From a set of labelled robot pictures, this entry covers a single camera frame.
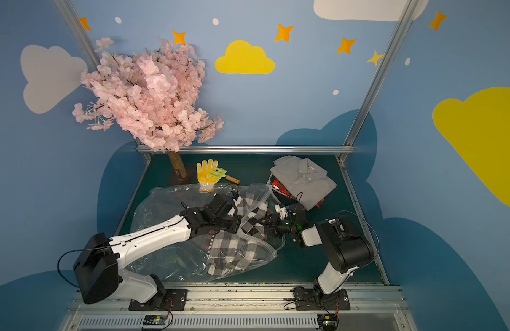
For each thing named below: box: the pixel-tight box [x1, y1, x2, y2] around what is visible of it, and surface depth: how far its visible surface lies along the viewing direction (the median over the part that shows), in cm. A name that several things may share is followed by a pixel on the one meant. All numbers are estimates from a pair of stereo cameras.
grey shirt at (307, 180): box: [269, 155, 338, 212], surface depth 101 cm
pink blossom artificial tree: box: [72, 36, 224, 179], surface depth 70 cm
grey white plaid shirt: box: [206, 196, 270, 276], surface depth 83 cm
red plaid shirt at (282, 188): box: [270, 173, 325, 209], surface depth 100 cm
